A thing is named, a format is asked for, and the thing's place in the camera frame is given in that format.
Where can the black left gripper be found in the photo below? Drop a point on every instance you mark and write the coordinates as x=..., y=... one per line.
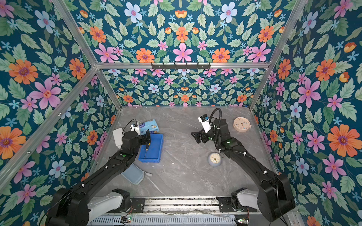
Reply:
x=143, y=140

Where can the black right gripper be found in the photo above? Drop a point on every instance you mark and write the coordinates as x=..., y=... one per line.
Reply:
x=203, y=135

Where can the black yellow screwdriver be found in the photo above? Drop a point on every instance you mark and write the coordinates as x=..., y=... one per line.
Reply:
x=146, y=149

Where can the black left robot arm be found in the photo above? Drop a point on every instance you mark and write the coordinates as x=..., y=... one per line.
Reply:
x=70, y=207

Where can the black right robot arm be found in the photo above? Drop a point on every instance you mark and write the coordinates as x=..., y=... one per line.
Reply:
x=274, y=197

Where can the blue plastic bin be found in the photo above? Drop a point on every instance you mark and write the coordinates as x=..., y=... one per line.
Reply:
x=153, y=154

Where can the blue tissue box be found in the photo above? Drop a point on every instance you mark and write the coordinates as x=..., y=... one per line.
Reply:
x=150, y=125

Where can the white rectangular box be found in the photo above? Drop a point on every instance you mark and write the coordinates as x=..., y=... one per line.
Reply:
x=118, y=135

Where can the light blue container lid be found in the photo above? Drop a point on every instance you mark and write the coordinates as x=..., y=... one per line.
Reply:
x=134, y=174

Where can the pink round clock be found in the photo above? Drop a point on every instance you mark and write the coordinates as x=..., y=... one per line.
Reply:
x=241, y=124

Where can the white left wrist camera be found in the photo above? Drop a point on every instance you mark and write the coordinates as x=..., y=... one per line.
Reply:
x=135, y=129

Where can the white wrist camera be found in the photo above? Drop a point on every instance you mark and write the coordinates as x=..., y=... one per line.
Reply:
x=205, y=121
x=135, y=129

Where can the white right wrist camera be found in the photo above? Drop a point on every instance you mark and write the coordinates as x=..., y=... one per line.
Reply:
x=205, y=121

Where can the black hook rail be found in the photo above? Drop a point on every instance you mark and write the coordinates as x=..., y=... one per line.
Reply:
x=176, y=66

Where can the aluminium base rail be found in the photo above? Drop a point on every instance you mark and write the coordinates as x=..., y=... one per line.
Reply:
x=189, y=211

